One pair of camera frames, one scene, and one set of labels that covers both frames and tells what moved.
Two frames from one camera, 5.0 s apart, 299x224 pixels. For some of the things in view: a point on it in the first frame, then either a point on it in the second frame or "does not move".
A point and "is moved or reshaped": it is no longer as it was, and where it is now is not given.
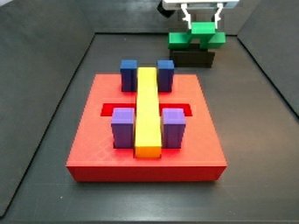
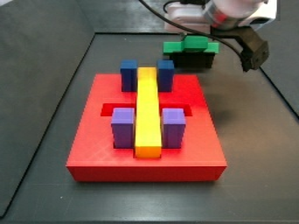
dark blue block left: x=128 y=75 does not move
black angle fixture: x=190 y=59 does not move
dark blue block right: x=164 y=69 does not move
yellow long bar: x=146 y=136 does not move
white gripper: x=173 y=4 → x=188 y=15
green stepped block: x=202 y=31 is moved or reshaped
